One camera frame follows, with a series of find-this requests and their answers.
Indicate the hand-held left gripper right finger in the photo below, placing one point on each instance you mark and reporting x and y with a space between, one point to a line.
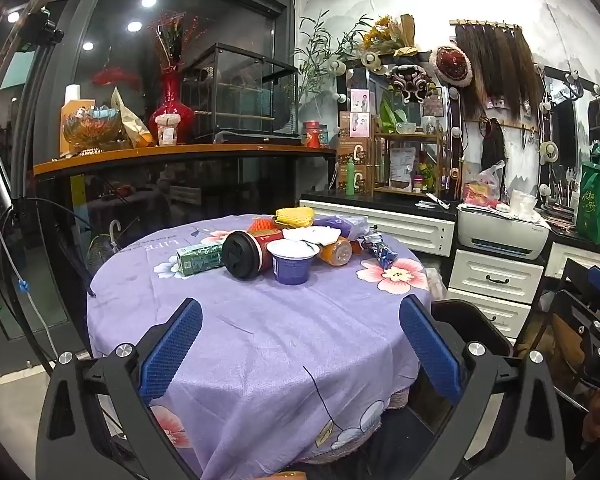
430 355

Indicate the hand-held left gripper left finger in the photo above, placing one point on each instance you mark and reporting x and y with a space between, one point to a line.
172 350

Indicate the dark brown trash bin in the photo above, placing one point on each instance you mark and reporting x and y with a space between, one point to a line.
460 317

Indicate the green drink carton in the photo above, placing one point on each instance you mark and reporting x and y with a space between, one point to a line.
200 259

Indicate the blue snack wrapper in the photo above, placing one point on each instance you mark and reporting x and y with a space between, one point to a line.
380 252

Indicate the red paper cup black lid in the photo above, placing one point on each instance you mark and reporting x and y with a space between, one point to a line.
242 255

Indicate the orange juice bottle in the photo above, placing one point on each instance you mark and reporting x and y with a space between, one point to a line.
336 252

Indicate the blue yogurt cup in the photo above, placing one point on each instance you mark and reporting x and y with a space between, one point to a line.
290 267

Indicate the orange foam fruit net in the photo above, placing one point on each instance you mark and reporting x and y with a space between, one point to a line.
262 224

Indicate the purple plastic bag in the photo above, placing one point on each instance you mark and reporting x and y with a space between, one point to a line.
345 224

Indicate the yellow foam fruit net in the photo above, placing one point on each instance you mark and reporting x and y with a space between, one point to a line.
295 216

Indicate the black chair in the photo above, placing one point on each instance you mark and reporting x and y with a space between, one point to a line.
575 267

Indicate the white desk drawer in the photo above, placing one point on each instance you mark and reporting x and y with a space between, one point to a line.
562 260

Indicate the clear plastic bag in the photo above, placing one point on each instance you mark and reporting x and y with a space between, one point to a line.
436 282

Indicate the green tote bag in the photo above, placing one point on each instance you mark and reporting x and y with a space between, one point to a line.
594 200

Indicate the purple floral tablecloth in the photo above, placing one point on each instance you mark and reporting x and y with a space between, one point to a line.
260 340

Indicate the white printer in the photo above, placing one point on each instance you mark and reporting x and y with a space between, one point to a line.
500 235

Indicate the long white drawer cabinet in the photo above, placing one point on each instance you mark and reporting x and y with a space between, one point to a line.
410 230

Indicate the white tube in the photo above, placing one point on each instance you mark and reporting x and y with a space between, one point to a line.
437 201

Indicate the plastic bag with red contents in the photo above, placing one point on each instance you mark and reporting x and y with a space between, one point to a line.
482 185

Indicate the vanity mirror with bulbs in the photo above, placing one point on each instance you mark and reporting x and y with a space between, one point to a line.
365 80
562 125

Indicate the black hanging wig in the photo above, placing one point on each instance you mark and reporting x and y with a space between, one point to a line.
492 150

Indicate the brown label pouch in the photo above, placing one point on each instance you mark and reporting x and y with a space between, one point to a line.
401 170

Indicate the brown printed box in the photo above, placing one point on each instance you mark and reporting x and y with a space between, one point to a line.
355 150
362 180

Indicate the green bottle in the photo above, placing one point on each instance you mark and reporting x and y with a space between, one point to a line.
350 177

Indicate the wooden counter shelf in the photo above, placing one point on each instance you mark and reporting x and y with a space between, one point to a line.
180 152

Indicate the wooden rack shelf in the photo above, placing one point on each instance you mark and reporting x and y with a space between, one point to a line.
405 136

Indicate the brown paper bag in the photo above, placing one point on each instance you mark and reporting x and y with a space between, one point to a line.
130 125

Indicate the glass mug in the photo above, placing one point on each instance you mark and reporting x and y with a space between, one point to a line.
428 125

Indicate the red vase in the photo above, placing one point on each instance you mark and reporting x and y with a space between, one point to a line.
172 115

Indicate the hanging hair extensions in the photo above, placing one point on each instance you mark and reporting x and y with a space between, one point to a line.
500 70

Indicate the pink picture box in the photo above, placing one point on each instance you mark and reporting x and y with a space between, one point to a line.
355 125

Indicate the teal jar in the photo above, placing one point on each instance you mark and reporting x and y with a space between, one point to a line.
323 136

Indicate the red can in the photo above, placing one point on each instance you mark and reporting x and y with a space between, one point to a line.
311 135

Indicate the black glass display cage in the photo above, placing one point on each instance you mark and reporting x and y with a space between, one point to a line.
240 95

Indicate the red heart shaped ornament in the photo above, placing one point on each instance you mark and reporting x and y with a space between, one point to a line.
451 64

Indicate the ornate headdress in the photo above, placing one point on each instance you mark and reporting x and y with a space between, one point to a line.
410 82

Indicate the dried red flower branches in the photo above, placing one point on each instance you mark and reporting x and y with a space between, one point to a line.
172 40

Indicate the green leafy branches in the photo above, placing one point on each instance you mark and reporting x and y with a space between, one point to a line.
320 55

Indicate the yellow dried flower bouquet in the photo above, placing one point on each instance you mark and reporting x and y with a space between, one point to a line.
387 35

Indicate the black tripod mounted camera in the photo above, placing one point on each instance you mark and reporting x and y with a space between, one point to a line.
42 30

